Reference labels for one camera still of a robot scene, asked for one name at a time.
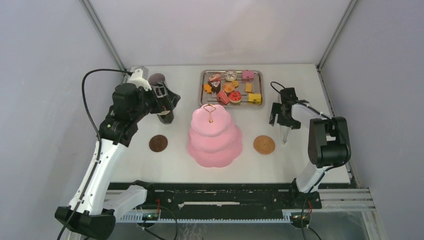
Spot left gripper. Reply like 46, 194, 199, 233
131, 81, 180, 123

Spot stainless steel food tongs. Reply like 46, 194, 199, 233
277, 94, 291, 145

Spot yellow cake slice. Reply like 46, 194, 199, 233
247, 93, 262, 105

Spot pink three-tier cake stand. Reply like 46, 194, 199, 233
187, 104, 243, 168

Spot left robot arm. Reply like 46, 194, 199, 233
54, 68, 181, 240

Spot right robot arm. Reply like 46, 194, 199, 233
269, 87, 352, 209

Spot black cup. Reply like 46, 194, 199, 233
157, 110, 174, 125

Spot mauve cup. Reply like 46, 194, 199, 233
148, 73, 166, 87

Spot light woven round coaster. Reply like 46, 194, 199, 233
253, 135, 276, 155

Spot dark brown round coaster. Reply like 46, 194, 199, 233
148, 134, 168, 153

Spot orange fish-shaped cake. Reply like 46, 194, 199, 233
203, 83, 213, 94

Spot rectangular yellow biscuit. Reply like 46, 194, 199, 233
244, 83, 253, 93

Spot chocolate cake slice with cream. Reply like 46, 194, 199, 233
208, 81, 221, 94

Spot pink square cake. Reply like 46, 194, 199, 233
241, 70, 255, 82

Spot stainless steel serving tray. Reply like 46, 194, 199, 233
199, 69, 265, 108

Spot round yellow biscuit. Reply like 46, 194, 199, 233
231, 80, 239, 88

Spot red cake slice with orange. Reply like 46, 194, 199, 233
208, 73, 221, 82

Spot red layered cake slice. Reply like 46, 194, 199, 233
216, 90, 230, 105

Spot round golden bread bun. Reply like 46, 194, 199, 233
222, 82, 236, 94

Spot white donut with chocolate drizzle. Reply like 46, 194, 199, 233
224, 70, 237, 82

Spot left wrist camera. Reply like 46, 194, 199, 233
126, 66, 152, 91

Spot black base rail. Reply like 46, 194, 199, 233
99, 181, 357, 221

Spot left aluminium frame post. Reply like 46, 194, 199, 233
79, 0, 127, 70

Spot aluminium frame post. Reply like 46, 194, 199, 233
316, 0, 360, 72
79, 0, 127, 70

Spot right aluminium frame post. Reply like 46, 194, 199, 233
316, 0, 360, 72

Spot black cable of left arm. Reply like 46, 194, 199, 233
56, 68, 133, 240

